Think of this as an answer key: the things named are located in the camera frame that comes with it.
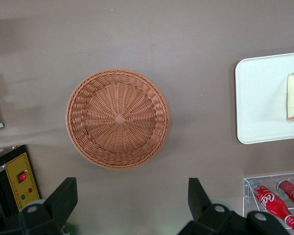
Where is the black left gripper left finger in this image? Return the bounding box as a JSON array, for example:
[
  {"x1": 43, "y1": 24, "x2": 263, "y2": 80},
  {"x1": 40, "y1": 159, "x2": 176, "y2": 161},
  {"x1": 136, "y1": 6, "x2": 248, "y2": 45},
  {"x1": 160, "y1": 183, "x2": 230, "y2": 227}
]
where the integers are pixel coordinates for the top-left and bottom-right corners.
[{"x1": 19, "y1": 177, "x2": 78, "y2": 235}]

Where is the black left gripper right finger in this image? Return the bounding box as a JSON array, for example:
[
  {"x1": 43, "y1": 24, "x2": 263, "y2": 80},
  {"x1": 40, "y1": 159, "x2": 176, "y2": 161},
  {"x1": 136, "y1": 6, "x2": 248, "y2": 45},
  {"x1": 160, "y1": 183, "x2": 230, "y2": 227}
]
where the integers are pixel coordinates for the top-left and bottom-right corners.
[{"x1": 178, "y1": 177, "x2": 248, "y2": 235}]

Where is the round brown wicker basket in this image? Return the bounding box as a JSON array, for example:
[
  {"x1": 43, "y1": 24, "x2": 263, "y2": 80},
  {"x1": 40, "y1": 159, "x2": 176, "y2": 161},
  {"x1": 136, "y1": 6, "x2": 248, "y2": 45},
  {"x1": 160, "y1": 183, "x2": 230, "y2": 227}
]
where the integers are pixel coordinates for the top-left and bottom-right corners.
[{"x1": 65, "y1": 68, "x2": 172, "y2": 171}]

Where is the beige rectangular tray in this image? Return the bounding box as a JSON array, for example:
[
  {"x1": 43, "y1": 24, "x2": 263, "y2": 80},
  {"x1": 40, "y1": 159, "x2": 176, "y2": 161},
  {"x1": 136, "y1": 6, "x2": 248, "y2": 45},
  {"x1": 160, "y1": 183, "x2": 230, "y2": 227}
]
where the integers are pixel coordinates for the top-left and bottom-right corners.
[{"x1": 234, "y1": 51, "x2": 294, "y2": 144}]

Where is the clear acrylic bottle rack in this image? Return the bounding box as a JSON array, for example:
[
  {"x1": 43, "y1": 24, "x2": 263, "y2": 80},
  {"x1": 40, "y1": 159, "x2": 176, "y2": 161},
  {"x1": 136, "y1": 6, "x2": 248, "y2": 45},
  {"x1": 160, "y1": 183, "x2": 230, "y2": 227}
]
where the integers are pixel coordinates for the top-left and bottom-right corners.
[{"x1": 242, "y1": 172, "x2": 294, "y2": 231}]

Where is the black food warmer appliance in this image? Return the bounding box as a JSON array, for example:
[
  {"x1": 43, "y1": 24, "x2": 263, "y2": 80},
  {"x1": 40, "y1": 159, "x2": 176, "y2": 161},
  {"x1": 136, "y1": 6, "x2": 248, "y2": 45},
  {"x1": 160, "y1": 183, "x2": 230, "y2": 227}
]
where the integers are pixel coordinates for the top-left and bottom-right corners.
[{"x1": 0, "y1": 144, "x2": 43, "y2": 219}]

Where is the red cola bottle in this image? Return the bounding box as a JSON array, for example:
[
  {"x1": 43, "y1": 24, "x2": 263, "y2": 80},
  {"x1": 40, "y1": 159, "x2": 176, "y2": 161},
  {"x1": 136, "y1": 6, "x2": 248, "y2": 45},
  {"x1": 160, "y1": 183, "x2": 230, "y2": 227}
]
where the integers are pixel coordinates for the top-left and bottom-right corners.
[
  {"x1": 250, "y1": 184, "x2": 294, "y2": 231},
  {"x1": 276, "y1": 179, "x2": 294, "y2": 212}
]

